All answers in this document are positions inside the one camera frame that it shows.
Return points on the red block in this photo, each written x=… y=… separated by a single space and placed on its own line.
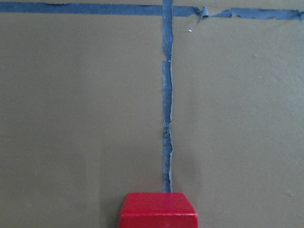
x=157 y=210

